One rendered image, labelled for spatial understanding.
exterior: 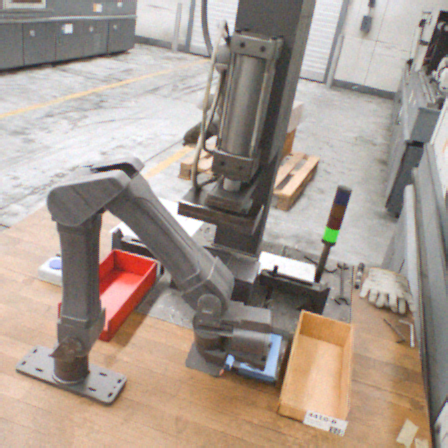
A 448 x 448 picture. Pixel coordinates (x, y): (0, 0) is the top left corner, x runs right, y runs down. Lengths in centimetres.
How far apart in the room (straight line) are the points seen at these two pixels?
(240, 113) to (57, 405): 65
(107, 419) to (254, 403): 27
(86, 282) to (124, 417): 26
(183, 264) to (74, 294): 20
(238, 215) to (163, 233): 39
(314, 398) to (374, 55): 943
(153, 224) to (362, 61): 962
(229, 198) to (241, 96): 22
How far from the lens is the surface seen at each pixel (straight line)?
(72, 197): 69
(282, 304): 121
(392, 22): 1014
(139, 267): 120
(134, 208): 68
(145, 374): 97
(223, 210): 106
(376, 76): 1022
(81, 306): 81
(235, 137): 99
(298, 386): 101
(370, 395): 106
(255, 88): 97
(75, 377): 93
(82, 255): 75
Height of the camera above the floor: 160
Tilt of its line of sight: 28 degrees down
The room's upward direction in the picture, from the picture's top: 10 degrees clockwise
